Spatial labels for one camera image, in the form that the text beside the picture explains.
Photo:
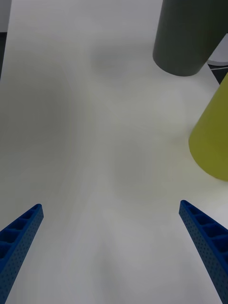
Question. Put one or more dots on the white round disc base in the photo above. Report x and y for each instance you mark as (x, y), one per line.
(222, 54)

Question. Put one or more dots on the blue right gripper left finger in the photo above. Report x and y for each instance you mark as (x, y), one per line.
(16, 247)

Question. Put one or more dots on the grey plastic waste bin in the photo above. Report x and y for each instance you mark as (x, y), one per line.
(187, 35)

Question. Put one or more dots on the yellow-green plastic waste bin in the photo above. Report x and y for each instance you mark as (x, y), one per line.
(213, 142)

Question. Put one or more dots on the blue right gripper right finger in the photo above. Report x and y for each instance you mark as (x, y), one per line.
(209, 244)

